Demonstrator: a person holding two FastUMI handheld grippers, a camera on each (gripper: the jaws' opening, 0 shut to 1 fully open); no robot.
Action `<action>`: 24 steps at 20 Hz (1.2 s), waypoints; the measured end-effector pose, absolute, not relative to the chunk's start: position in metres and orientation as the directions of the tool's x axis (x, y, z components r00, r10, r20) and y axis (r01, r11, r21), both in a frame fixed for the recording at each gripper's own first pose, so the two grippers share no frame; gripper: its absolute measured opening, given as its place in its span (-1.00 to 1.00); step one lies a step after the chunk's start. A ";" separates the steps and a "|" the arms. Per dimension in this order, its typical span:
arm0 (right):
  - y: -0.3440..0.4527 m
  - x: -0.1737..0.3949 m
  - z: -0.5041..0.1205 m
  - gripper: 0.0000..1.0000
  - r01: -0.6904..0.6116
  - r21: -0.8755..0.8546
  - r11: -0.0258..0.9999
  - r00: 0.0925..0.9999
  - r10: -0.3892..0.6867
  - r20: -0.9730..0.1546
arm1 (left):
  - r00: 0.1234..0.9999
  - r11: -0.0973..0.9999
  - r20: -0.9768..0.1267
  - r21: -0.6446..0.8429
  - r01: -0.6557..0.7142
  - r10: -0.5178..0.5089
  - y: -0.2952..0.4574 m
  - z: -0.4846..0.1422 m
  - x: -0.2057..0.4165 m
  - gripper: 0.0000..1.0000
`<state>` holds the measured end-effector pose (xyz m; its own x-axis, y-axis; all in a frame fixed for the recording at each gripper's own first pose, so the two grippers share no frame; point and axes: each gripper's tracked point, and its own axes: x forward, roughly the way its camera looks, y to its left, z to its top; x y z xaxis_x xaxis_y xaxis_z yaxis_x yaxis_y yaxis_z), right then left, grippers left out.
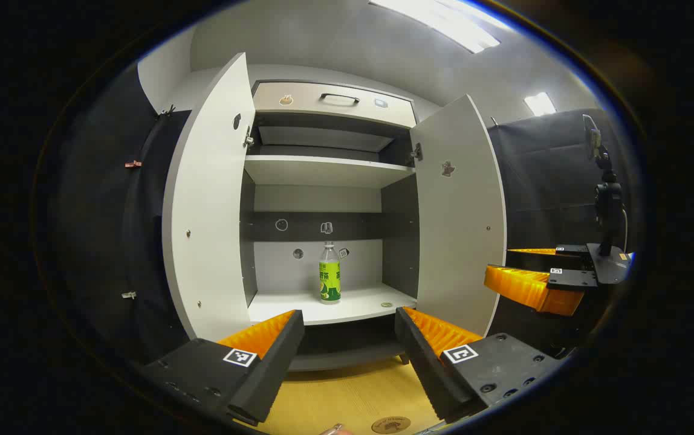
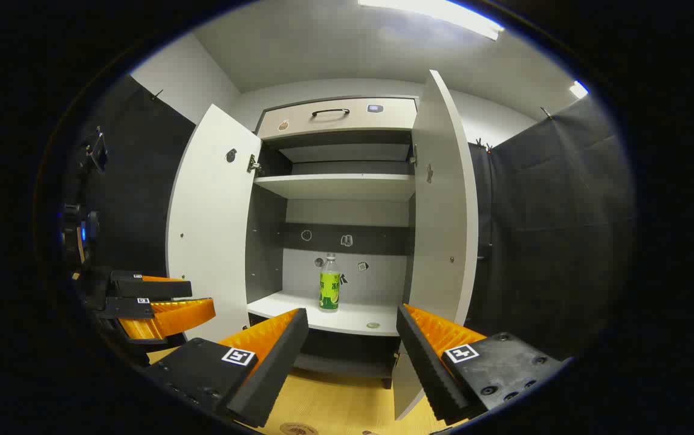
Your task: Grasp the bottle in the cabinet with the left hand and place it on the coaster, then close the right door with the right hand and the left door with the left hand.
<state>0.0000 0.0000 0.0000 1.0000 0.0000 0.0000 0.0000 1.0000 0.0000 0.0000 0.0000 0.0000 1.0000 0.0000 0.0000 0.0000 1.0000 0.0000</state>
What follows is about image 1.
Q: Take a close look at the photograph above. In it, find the small ceiling light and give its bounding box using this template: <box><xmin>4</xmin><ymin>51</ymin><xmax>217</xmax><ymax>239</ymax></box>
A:
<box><xmin>524</xmin><ymin>92</ymin><xmax>557</xmax><ymax>117</ymax></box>

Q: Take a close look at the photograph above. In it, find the white cabinet door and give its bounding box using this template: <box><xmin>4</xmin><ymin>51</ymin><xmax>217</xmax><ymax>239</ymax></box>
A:
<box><xmin>161</xmin><ymin>53</ymin><xmax>257</xmax><ymax>343</ymax></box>
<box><xmin>410</xmin><ymin>94</ymin><xmax>508</xmax><ymax>338</ymax></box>

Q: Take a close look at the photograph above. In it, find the round brown coaster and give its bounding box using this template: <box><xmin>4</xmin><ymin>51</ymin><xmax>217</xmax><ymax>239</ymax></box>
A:
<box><xmin>371</xmin><ymin>416</ymin><xmax>412</xmax><ymax>434</ymax></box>

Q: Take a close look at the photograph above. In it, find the beige cabinet drawer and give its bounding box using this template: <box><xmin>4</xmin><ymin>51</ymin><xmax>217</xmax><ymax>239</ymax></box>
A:
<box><xmin>252</xmin><ymin>80</ymin><xmax>418</xmax><ymax>129</ymax></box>

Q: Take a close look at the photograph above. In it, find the green label clear bottle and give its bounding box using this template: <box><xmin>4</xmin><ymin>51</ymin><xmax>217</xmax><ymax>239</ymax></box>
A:
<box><xmin>319</xmin><ymin>242</ymin><xmax>342</xmax><ymax>305</ymax></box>

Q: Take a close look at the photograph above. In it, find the white and grey cabinet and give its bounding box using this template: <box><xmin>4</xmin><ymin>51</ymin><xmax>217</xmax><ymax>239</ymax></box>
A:
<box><xmin>190</xmin><ymin>63</ymin><xmax>444</xmax><ymax>372</ymax></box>

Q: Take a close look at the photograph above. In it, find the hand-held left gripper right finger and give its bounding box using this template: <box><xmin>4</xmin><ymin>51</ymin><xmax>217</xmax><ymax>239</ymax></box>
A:
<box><xmin>394</xmin><ymin>306</ymin><xmax>560</xmax><ymax>424</ymax></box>

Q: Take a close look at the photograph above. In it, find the long ceiling light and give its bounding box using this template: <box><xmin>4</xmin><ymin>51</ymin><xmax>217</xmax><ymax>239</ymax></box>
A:
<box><xmin>370</xmin><ymin>0</ymin><xmax>502</xmax><ymax>54</ymax></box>

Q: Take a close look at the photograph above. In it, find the white cabinet shelf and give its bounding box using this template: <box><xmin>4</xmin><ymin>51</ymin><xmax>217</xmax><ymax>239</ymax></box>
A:
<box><xmin>243</xmin><ymin>155</ymin><xmax>416</xmax><ymax>189</ymax></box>

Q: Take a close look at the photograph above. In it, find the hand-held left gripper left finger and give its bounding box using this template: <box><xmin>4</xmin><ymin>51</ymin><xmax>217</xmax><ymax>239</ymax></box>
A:
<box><xmin>141</xmin><ymin>309</ymin><xmax>306</xmax><ymax>427</ymax></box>

